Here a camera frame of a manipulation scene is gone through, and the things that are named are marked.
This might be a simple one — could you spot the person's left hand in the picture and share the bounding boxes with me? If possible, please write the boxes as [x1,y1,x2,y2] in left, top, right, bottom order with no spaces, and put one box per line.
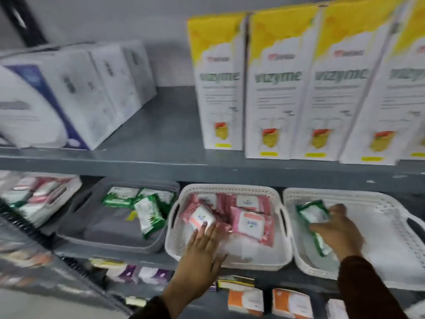
[171,221,230,293]

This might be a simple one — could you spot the person's right hand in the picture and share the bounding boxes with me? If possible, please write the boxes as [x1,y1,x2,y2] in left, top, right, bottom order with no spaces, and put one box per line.
[310,204,365,262]

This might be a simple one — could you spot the green wipes packet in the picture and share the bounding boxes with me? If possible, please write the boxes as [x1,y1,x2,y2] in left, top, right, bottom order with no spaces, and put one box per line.
[102,186,140,208]
[139,188,175,214]
[134,195,166,238]
[296,199,333,257]

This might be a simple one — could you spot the pink wipes packet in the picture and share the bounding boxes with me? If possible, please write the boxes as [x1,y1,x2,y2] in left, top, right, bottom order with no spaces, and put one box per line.
[189,204,217,231]
[234,195,270,214]
[180,194,218,223]
[230,206,275,247]

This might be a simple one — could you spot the person's right forearm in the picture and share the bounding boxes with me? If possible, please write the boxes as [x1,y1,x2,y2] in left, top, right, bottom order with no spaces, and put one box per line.
[337,255,410,319]

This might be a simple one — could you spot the person's left forearm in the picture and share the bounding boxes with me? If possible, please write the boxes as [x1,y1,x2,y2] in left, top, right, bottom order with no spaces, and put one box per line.
[129,285,213,319]

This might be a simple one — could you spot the white plastic basket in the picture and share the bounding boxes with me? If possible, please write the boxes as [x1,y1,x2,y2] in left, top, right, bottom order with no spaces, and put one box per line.
[282,187,425,292]
[165,183,293,272]

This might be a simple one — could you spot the dark small box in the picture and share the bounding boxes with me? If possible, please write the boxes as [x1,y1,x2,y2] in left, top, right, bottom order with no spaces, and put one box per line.
[217,275,255,291]

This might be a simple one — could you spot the orange and white box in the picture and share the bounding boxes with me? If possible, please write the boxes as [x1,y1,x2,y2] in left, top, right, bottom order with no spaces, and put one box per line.
[228,288,265,317]
[272,288,315,319]
[325,298,350,319]

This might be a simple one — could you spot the purple and white packet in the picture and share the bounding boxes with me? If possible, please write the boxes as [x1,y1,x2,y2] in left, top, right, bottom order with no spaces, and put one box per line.
[113,263,139,283]
[137,266,174,285]

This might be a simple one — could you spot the grey metal shelf unit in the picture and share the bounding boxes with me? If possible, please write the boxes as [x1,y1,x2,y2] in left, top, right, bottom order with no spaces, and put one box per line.
[0,86,425,319]

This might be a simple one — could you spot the yellow and white packet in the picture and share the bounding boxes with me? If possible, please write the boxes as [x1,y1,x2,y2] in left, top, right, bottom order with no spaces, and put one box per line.
[89,258,127,273]

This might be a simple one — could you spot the grey plastic basket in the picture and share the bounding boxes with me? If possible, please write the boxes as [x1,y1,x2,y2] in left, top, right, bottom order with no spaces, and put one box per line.
[55,177,180,255]

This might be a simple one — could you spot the yellow and white tall box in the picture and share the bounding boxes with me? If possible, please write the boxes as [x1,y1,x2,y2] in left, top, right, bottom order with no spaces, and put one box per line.
[187,12,247,151]
[291,0,406,162]
[245,4,321,160]
[339,0,425,166]

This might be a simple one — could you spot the grey side shelf rack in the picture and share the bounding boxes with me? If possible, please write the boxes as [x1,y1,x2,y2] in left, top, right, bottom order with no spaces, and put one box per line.
[0,201,133,319]

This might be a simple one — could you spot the pile of pink white packets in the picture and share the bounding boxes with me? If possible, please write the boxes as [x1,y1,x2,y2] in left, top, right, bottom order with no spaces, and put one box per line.
[0,176,75,216]

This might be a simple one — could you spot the white cardboard box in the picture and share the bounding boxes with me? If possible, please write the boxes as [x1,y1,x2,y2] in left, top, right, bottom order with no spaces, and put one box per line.
[63,42,143,125]
[121,40,157,107]

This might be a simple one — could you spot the white box with blue print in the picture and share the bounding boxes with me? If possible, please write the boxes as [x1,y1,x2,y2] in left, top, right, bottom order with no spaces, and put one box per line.
[0,51,117,151]

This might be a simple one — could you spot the black shelf post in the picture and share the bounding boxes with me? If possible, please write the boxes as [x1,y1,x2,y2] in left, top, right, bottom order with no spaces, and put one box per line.
[0,0,48,47]

